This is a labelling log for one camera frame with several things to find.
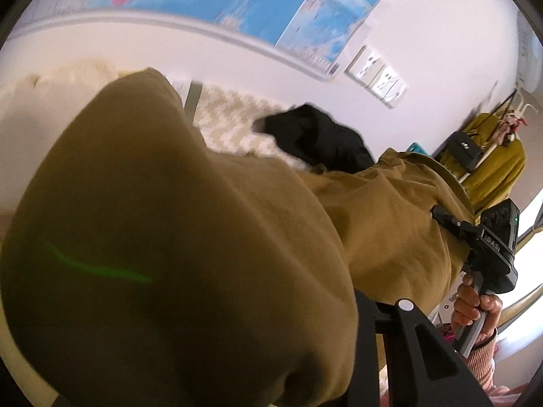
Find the white wall socket panel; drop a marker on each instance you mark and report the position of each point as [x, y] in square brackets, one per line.
[375, 78]

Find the small hanging doll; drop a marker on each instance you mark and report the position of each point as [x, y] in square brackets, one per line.
[512, 123]

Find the black device on rack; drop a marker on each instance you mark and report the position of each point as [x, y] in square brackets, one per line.
[464, 149]

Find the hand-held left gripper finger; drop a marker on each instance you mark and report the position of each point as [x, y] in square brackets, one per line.
[424, 347]

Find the teal box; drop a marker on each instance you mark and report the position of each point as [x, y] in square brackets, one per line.
[418, 148]

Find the cream pillow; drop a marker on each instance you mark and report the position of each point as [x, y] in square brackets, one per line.
[55, 93]

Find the black cloth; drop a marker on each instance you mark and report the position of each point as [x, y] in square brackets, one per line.
[322, 140]

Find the small blue wall map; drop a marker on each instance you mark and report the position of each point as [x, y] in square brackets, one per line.
[324, 25]

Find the white coat rack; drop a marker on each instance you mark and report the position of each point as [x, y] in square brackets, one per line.
[496, 135]

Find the yellow-green hanging garment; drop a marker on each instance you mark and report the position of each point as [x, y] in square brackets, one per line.
[496, 169]

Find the olive button shirt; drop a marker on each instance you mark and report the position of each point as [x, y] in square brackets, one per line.
[191, 254]

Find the grey bed rail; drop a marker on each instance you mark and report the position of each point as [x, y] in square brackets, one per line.
[191, 101]

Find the chevron patterned blanket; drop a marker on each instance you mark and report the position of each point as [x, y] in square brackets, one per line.
[237, 123]

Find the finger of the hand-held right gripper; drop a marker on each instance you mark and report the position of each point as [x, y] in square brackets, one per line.
[456, 222]

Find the person's right hand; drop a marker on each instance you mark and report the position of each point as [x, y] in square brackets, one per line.
[468, 305]

